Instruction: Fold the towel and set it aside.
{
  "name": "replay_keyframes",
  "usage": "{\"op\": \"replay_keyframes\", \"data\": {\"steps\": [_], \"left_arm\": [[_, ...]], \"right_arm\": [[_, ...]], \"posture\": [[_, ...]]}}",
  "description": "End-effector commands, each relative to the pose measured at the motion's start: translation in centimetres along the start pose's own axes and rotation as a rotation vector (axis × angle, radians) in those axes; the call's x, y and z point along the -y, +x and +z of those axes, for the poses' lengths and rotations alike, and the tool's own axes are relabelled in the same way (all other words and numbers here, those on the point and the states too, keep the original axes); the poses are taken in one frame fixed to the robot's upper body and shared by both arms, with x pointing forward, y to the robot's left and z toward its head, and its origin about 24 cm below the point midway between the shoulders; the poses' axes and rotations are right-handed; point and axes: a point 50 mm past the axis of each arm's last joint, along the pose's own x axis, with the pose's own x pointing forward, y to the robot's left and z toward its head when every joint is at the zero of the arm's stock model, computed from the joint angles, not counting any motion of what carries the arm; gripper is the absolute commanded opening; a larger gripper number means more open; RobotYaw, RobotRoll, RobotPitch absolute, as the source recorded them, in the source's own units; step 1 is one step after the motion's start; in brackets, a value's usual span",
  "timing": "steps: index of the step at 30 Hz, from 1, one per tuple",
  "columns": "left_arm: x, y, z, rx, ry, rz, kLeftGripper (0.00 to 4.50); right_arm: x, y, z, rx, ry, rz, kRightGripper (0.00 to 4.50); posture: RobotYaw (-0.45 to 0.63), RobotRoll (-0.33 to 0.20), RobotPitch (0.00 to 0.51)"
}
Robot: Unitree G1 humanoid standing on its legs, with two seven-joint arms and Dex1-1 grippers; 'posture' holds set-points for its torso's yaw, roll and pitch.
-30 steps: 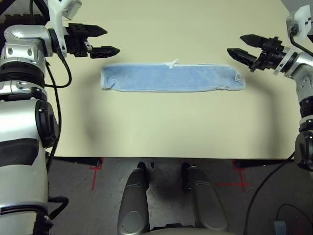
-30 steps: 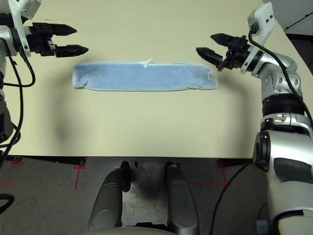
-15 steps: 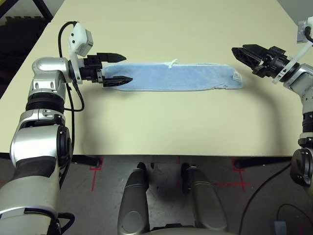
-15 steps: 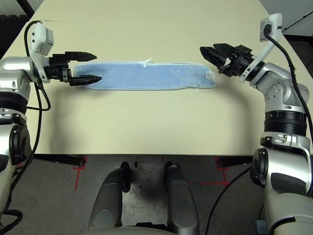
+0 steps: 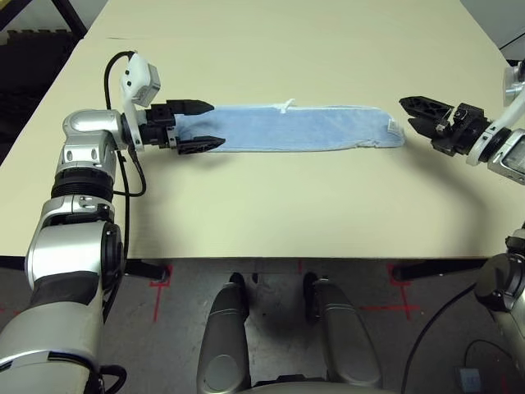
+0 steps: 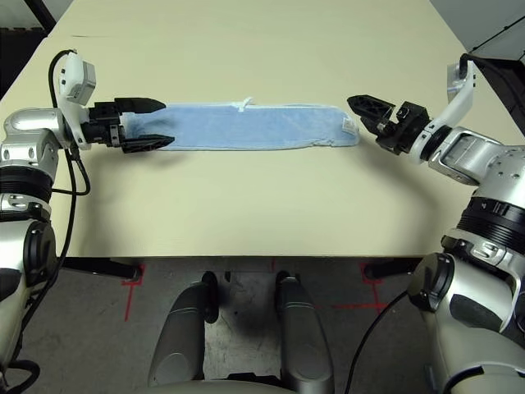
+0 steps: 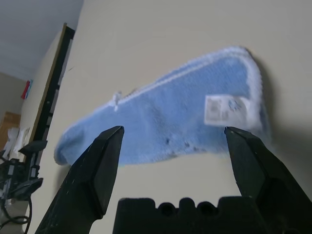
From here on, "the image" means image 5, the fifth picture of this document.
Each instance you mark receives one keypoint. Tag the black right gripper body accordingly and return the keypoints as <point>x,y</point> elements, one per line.
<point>463,131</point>

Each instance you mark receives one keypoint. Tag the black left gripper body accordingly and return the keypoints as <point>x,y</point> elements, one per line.
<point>160,127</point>

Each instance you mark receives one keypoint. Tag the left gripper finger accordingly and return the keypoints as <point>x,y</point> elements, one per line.
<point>199,144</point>
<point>190,107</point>

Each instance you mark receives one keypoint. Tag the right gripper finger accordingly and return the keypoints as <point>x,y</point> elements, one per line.
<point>426,107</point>
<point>426,127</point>

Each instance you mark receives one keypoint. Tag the light blue terry towel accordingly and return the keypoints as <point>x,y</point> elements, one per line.
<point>287,127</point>

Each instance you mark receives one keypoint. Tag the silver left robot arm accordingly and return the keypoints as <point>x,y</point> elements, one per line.
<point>65,254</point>

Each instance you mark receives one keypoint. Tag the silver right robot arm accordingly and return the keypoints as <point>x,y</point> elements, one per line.
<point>512,156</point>

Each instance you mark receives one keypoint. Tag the black table foot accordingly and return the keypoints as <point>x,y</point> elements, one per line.
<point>143,268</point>
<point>430,271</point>

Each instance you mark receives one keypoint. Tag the black foam puzzle mat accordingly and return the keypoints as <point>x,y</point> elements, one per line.
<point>24,82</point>

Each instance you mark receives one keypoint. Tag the grey robot right leg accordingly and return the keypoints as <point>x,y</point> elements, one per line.
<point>344,336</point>

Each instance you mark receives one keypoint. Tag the grey floor box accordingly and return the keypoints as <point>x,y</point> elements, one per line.
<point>467,379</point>

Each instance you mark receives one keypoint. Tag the black metal frame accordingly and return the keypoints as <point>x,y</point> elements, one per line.
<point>76,16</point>

